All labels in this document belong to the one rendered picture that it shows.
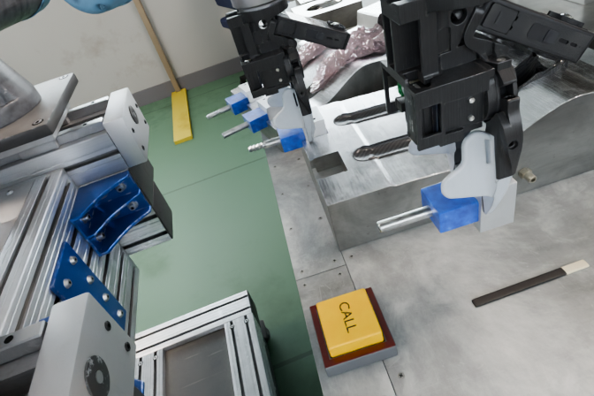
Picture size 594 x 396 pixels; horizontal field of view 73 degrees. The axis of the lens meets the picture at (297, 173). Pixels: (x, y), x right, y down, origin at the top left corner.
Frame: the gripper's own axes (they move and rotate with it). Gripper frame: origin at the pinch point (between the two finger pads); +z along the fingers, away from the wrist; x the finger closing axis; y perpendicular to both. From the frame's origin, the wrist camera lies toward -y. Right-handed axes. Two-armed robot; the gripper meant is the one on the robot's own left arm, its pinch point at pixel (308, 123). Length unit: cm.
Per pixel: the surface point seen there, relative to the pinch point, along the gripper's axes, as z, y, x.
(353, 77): 2.0, -12.2, -15.4
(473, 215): -2.5, -10.7, 31.3
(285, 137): 0.0, 4.4, 2.0
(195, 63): 72, 53, -274
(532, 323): 10.4, -14.4, 36.7
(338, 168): 4.1, -1.8, 8.7
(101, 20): 20, 105, -269
